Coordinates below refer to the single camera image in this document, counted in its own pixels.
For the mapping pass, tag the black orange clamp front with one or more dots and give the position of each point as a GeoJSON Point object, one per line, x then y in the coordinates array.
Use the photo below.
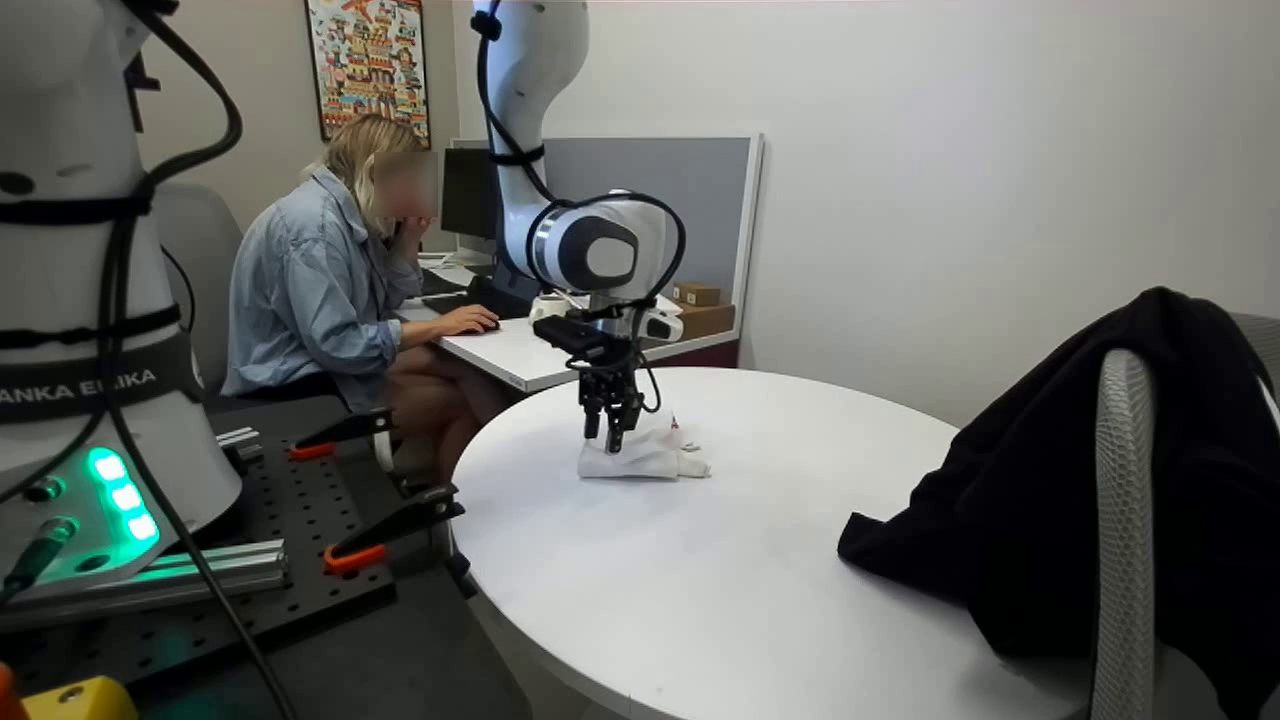
{"type": "Point", "coordinates": [369, 547]}

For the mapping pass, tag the white office desk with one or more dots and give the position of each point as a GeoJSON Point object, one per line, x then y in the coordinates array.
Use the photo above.
{"type": "Point", "coordinates": [515, 352]}

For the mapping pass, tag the small cardboard box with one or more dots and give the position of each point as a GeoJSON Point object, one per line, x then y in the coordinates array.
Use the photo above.
{"type": "Point", "coordinates": [703, 311]}

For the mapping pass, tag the black orange clamp rear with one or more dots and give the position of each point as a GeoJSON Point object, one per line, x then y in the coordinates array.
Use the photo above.
{"type": "Point", "coordinates": [326, 442]}

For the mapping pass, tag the colourful wall poster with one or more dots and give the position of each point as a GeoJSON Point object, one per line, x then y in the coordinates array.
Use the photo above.
{"type": "Point", "coordinates": [369, 57]}

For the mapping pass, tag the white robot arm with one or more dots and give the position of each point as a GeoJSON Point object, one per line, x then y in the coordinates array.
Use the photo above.
{"type": "Point", "coordinates": [608, 248]}

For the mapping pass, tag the yellow object corner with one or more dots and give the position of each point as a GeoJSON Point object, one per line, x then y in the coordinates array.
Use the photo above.
{"type": "Point", "coordinates": [93, 697]}

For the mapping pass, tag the white cloth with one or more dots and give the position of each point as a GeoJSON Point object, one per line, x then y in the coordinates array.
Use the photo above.
{"type": "Point", "coordinates": [659, 448]}

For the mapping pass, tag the black jacket on chair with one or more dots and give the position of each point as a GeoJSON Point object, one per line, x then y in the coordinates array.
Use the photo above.
{"type": "Point", "coordinates": [1004, 520]}

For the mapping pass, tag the grey desk partition panel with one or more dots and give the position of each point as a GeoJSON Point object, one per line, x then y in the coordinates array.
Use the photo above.
{"type": "Point", "coordinates": [711, 182]}

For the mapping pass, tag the computer monitor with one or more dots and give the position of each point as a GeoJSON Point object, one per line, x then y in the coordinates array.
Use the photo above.
{"type": "Point", "coordinates": [469, 194]}

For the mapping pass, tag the seated person in blue shirt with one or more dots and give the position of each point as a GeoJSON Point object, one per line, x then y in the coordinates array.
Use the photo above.
{"type": "Point", "coordinates": [316, 291]}

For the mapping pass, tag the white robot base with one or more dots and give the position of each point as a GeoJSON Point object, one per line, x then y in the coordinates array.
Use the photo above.
{"type": "Point", "coordinates": [104, 445]}

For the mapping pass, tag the black orange clamp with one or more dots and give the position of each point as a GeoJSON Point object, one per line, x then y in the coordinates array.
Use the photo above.
{"type": "Point", "coordinates": [369, 547]}
{"type": "Point", "coordinates": [326, 442]}

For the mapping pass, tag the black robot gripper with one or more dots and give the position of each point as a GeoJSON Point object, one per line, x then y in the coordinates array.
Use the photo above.
{"type": "Point", "coordinates": [607, 370]}

